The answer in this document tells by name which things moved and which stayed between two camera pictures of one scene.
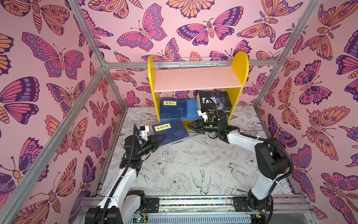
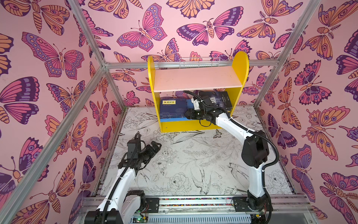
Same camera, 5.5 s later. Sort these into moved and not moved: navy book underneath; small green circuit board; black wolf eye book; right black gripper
Moved: navy book underneath; right black gripper
Not moved: black wolf eye book; small green circuit board
